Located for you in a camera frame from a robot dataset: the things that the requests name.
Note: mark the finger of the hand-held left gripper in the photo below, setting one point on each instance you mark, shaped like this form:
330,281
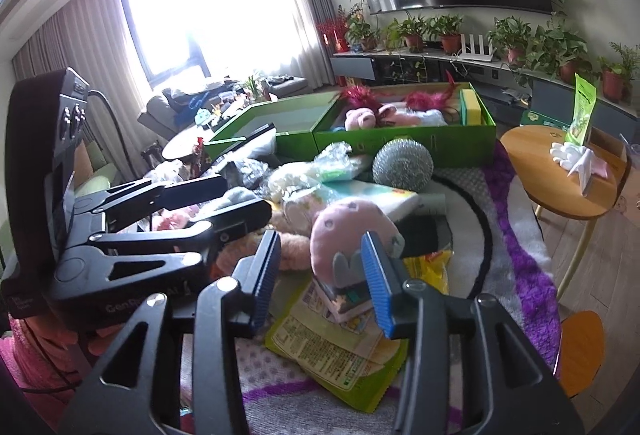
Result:
240,216
200,190

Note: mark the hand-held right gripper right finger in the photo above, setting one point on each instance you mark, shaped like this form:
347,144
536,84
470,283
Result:
377,287

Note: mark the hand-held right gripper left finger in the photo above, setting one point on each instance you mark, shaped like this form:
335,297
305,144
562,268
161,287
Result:
265,280

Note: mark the pink dotted plush toy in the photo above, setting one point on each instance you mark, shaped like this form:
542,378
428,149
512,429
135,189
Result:
345,235

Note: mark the green cardboard box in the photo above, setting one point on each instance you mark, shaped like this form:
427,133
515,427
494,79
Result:
425,142

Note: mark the small colourful carton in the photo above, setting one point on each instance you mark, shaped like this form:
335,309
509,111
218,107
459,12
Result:
345,307

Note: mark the clear plastic bag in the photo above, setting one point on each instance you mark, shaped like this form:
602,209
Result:
250,172

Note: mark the small round side table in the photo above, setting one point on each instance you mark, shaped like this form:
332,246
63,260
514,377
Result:
180,147

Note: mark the yellow snack bag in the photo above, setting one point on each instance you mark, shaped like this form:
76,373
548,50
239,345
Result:
430,267

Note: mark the wrapped pale tape roll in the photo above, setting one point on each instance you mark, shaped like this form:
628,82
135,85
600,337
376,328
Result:
290,182

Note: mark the green sofa cushion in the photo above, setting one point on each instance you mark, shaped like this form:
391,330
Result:
97,185

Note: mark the green printed packet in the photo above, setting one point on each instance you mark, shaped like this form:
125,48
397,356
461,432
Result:
320,345

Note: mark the white wet wipes pack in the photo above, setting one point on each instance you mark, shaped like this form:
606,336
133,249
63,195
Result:
385,200

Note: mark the grey sofa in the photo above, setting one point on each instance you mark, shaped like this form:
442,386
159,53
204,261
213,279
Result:
155,110

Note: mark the white tube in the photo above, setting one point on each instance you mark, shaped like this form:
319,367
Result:
432,204

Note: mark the clear bag with green item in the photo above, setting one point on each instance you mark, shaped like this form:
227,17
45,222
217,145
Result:
340,162

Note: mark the brown curtain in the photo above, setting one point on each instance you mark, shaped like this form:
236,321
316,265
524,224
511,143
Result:
65,45

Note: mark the steel wool scrubber ball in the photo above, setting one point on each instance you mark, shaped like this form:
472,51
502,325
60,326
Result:
402,165

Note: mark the pink pig plush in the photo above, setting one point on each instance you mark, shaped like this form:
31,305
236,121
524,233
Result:
361,117

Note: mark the window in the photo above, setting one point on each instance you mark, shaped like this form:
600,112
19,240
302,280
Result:
150,30

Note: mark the light pink plush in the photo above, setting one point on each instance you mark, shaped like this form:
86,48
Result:
405,116

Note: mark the magenta feather toy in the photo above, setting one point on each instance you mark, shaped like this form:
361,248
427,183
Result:
425,99

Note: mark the pink fleece clothing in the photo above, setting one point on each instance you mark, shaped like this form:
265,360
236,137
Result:
30,355

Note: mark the round wooden table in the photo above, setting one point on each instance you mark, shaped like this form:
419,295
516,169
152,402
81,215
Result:
545,175

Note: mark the yellow green sponge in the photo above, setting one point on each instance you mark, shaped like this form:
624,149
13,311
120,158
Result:
471,107

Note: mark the sheer grey curtain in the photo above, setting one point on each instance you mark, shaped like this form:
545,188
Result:
310,15

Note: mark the red flower plant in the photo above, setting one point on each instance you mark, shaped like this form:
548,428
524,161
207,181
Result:
332,27

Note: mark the grey television cabinet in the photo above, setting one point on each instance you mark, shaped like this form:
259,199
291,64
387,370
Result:
390,70

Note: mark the green carton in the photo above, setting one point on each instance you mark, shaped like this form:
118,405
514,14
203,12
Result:
542,119

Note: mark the white router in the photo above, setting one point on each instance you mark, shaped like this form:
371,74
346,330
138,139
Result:
479,50

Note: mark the row of potted plants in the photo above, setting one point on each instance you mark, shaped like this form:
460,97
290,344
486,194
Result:
512,35

